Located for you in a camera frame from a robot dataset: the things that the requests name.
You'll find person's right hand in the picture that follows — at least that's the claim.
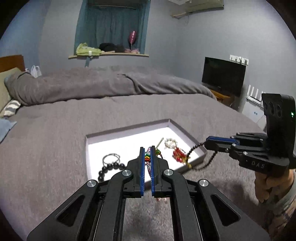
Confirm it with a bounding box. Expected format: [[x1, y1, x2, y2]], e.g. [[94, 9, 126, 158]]
[[254, 169, 294, 203]]

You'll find striped grey white pillow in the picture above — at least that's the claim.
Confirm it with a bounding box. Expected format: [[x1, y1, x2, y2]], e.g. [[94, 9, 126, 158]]
[[1, 99, 22, 118]]

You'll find wooden tv stand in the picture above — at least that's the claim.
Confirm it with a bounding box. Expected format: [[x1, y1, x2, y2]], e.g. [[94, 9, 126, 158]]
[[210, 89, 235, 107]]

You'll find pink balloon ornament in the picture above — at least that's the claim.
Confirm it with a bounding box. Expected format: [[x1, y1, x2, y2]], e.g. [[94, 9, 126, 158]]
[[128, 31, 137, 50]]

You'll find white wifi router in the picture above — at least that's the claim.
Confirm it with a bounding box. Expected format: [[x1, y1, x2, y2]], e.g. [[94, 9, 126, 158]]
[[246, 85, 264, 107]]

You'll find white cabinet under router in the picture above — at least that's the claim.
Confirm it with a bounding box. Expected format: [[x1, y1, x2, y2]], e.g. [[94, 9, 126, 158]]
[[242, 100, 266, 123]]

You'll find wooden window sill shelf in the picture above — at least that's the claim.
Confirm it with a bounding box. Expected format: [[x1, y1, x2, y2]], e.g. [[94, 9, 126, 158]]
[[68, 52, 149, 59]]

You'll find small black bead necklace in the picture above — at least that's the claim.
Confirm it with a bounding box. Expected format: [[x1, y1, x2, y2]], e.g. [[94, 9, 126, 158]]
[[185, 141, 218, 171]]

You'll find right forearm patterned sleeve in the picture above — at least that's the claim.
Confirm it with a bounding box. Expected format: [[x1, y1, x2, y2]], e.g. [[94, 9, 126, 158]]
[[266, 170, 295, 240]]

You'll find white wall hook rack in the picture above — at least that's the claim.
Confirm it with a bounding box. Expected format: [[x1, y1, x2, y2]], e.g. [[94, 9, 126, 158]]
[[229, 55, 249, 66]]

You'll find white plastic bag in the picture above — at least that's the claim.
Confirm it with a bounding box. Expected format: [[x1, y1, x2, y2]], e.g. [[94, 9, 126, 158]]
[[30, 65, 42, 78]]

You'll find wooden headboard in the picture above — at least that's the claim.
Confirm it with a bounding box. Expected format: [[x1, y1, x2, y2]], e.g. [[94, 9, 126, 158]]
[[0, 55, 25, 72]]

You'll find green folded cloth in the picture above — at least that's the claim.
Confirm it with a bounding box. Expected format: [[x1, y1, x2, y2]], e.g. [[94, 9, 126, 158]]
[[76, 43, 102, 57]]

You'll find grey bedspread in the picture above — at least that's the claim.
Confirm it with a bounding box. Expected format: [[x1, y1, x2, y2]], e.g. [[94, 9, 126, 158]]
[[1, 94, 264, 240]]

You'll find olive green pillow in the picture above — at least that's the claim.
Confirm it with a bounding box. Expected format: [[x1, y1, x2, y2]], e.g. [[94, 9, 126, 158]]
[[0, 67, 21, 118]]

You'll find pink flower cloth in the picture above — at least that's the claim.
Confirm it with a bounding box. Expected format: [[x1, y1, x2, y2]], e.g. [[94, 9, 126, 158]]
[[125, 49, 140, 54]]

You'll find large black bead bracelet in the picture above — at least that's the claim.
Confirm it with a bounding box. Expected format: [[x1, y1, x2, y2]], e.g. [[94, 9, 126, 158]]
[[97, 162, 127, 183]]

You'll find grey rolled duvet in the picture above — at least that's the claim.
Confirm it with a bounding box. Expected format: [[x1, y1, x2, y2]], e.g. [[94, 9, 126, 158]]
[[4, 66, 214, 106]]

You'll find wall air conditioner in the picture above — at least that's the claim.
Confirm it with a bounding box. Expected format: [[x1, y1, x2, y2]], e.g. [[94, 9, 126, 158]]
[[171, 0, 224, 19]]

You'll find black right camera box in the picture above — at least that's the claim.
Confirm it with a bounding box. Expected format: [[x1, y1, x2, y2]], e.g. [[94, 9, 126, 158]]
[[262, 93, 295, 158]]

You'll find teal window curtain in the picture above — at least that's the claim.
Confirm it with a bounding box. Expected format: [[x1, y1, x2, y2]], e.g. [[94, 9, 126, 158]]
[[74, 1, 151, 54]]

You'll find pearl gold bracelet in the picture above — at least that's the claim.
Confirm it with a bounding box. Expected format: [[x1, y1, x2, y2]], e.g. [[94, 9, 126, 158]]
[[164, 138, 178, 149]]

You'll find black cloth on sill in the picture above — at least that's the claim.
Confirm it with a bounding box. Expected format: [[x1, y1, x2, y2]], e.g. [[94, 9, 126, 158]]
[[99, 43, 125, 53]]

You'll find silver wire bangle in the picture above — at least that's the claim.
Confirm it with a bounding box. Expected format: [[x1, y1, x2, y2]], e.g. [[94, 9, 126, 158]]
[[102, 153, 120, 166]]

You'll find red bead gold tassel jewelry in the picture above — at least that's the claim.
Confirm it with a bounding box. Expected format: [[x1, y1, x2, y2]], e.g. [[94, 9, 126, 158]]
[[173, 147, 192, 169]]

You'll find black television screen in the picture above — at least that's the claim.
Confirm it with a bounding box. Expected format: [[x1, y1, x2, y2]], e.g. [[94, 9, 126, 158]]
[[202, 57, 246, 97]]

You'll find white shallow tray box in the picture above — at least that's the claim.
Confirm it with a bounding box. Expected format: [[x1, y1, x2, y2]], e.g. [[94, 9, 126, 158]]
[[85, 119, 199, 180]]

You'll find multicolour braided bracelet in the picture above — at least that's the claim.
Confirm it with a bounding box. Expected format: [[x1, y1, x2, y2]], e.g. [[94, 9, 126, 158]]
[[144, 138, 165, 185]]

